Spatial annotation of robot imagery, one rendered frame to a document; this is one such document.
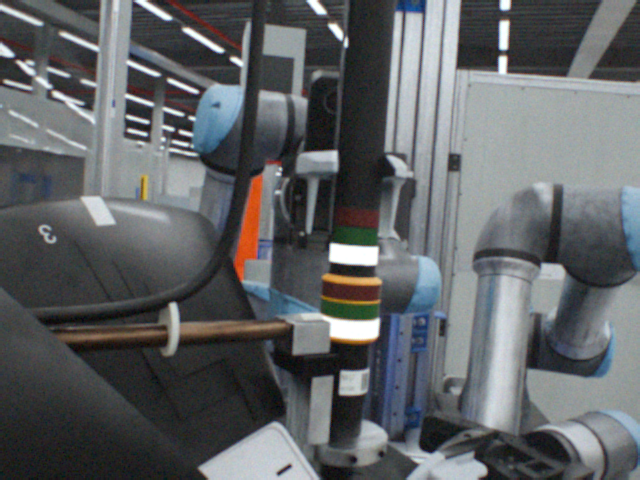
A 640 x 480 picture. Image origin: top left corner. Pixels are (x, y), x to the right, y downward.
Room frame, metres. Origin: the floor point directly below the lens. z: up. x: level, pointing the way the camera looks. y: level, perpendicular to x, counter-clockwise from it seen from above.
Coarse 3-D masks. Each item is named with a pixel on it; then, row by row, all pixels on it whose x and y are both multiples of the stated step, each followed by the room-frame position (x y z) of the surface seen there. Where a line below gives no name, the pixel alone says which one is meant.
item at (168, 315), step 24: (264, 0) 0.37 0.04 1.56; (264, 24) 0.37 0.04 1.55; (240, 144) 0.37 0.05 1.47; (240, 168) 0.37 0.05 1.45; (240, 192) 0.36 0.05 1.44; (240, 216) 0.37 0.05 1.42; (216, 264) 0.36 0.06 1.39; (192, 288) 0.35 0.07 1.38; (48, 312) 0.31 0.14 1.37; (72, 312) 0.31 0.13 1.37; (96, 312) 0.32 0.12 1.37; (120, 312) 0.33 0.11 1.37; (144, 312) 0.33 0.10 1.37; (168, 312) 0.34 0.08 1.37
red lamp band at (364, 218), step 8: (336, 208) 0.41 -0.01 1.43; (336, 216) 0.41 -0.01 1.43; (344, 216) 0.41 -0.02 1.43; (352, 216) 0.40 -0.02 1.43; (360, 216) 0.40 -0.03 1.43; (368, 216) 0.41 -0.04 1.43; (376, 216) 0.41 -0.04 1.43; (344, 224) 0.41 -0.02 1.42; (352, 224) 0.40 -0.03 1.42; (360, 224) 0.40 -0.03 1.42; (368, 224) 0.41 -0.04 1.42; (376, 224) 0.41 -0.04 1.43
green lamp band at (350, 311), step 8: (320, 296) 0.42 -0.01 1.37; (320, 304) 0.42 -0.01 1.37; (328, 304) 0.41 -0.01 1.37; (336, 304) 0.40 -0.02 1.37; (344, 304) 0.40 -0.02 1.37; (352, 304) 0.40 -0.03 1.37; (360, 304) 0.40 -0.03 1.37; (368, 304) 0.40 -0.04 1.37; (376, 304) 0.41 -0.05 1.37; (320, 312) 0.41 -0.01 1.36; (328, 312) 0.41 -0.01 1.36; (336, 312) 0.40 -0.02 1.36; (344, 312) 0.40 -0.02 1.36; (352, 312) 0.40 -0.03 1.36; (360, 312) 0.40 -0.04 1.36; (368, 312) 0.40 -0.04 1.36; (376, 312) 0.41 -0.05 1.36
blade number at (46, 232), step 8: (32, 224) 0.41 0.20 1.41; (40, 224) 0.41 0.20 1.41; (48, 224) 0.42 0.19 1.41; (56, 224) 0.42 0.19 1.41; (32, 232) 0.41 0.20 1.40; (40, 232) 0.41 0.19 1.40; (48, 232) 0.41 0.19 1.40; (56, 232) 0.42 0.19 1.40; (40, 240) 0.40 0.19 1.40; (48, 240) 0.41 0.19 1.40; (56, 240) 0.41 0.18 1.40; (64, 240) 0.42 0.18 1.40; (48, 248) 0.40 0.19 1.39; (56, 248) 0.41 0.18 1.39
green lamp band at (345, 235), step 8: (336, 232) 0.41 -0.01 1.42; (344, 232) 0.41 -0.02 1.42; (352, 232) 0.40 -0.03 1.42; (360, 232) 0.40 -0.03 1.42; (368, 232) 0.41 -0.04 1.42; (376, 232) 0.41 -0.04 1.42; (336, 240) 0.41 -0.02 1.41; (344, 240) 0.41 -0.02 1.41; (352, 240) 0.40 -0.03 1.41; (360, 240) 0.40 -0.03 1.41; (368, 240) 0.41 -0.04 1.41; (376, 240) 0.41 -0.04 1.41
